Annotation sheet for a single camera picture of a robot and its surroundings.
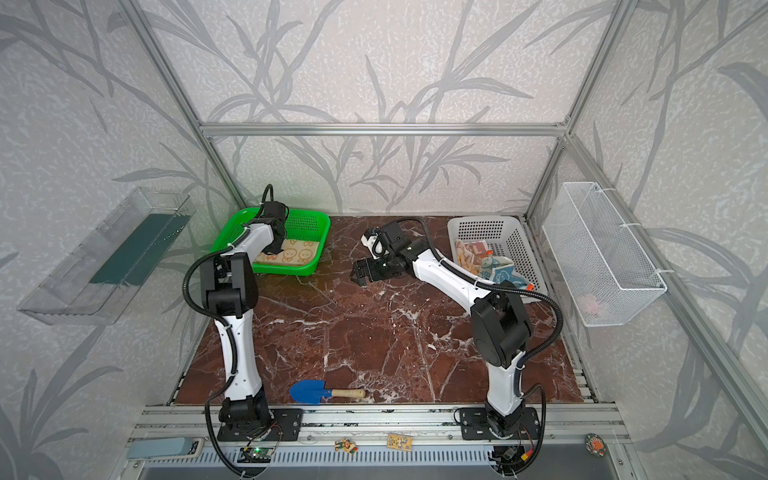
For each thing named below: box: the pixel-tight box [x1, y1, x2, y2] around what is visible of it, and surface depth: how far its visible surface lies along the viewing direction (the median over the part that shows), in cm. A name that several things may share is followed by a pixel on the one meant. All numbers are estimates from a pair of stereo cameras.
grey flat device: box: [127, 437, 206, 460], surface depth 70 cm
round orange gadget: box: [585, 433, 607, 457], surface depth 72 cm
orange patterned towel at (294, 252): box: [254, 239, 321, 266], surface depth 108 cm
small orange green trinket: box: [334, 438, 359, 454], surface depth 72 cm
